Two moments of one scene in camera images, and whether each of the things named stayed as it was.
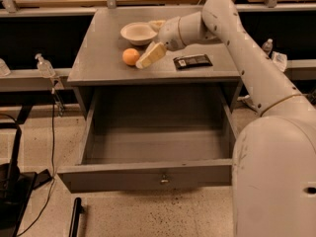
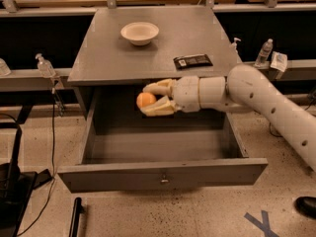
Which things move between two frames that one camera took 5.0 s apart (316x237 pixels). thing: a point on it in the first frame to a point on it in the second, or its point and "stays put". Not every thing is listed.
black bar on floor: x=76 y=212 stays put
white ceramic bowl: x=138 y=33 stays put
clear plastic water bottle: x=268 y=46 stays put
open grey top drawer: x=153 y=137 stays put
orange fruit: x=130 y=56 to x=144 y=99
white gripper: x=169 y=33 to x=186 y=94
